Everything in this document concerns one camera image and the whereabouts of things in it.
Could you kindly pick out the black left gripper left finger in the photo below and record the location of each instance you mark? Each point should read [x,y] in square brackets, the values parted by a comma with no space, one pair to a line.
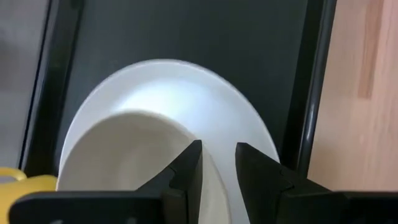
[183,186]

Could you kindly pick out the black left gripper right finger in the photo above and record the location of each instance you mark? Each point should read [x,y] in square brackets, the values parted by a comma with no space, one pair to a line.
[264,186]

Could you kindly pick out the off-white bowl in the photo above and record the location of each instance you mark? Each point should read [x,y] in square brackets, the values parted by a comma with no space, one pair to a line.
[124,149]

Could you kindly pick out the white round plate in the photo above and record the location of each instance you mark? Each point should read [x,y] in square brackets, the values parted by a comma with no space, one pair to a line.
[192,96]

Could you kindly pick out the yellow mug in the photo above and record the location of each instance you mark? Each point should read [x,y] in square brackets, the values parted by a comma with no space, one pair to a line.
[25,186]

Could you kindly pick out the black plastic serving tray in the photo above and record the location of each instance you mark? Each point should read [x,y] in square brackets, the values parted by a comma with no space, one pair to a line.
[186,31]

